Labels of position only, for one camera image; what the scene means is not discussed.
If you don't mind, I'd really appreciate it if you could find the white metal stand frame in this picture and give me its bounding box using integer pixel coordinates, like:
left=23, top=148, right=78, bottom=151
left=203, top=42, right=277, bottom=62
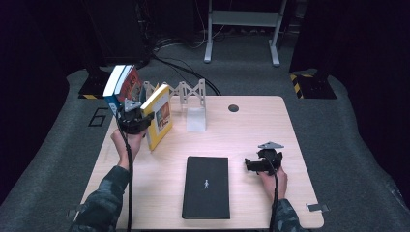
left=203, top=0, right=288, bottom=68

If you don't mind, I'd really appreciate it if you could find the person's left hand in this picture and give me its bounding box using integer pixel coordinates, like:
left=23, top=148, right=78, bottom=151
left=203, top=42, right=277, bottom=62
left=110, top=129, right=144, bottom=170

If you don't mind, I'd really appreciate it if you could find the black book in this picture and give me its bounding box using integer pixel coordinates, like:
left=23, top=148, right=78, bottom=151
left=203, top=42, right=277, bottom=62
left=181, top=156, right=231, bottom=220

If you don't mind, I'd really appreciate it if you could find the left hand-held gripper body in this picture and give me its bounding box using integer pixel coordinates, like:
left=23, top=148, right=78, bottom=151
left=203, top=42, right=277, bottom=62
left=116, top=98, right=148, bottom=135

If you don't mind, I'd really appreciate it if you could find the person's right hand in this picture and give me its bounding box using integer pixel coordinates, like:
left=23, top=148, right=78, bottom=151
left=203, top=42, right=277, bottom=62
left=257, top=166, right=289, bottom=201

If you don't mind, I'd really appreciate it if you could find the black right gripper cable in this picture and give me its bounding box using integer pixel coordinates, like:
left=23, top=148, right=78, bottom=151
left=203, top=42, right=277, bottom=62
left=269, top=159, right=282, bottom=232

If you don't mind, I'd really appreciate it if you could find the black striped stand base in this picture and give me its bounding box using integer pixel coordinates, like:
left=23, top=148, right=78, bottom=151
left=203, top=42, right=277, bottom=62
left=289, top=72, right=337, bottom=100
left=77, top=74, right=110, bottom=101

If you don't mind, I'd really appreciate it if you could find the white extendable book stand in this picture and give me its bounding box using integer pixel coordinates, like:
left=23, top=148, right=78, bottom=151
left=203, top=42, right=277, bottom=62
left=141, top=78, right=207, bottom=132

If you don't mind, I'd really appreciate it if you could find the tangle of thin cables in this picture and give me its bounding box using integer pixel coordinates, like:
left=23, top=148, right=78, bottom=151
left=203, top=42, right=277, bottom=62
left=151, top=28, right=209, bottom=52

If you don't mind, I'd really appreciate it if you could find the black equipment cabinet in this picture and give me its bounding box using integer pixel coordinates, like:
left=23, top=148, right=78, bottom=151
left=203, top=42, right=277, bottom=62
left=85, top=0, right=151, bottom=67

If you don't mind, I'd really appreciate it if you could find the thick black floor cable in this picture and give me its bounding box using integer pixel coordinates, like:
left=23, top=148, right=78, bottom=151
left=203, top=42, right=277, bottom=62
left=149, top=52, right=222, bottom=97

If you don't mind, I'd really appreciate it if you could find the grey table edge bracket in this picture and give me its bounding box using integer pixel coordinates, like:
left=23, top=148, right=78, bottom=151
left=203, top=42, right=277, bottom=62
left=67, top=206, right=85, bottom=218
left=306, top=203, right=330, bottom=213

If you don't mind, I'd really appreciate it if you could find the yellow book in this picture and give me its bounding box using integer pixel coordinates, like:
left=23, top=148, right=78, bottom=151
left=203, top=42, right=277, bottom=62
left=139, top=83, right=174, bottom=152

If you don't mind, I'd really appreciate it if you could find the blue book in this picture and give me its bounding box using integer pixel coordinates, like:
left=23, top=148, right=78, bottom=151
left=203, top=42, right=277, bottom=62
left=102, top=64, right=127, bottom=119

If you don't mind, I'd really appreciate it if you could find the red illustrated book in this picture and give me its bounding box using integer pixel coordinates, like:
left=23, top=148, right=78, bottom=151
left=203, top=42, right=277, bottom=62
left=114, top=65, right=144, bottom=104

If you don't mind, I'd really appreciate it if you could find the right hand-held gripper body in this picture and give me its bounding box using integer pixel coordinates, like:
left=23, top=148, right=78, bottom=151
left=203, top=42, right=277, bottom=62
left=257, top=140, right=285, bottom=177

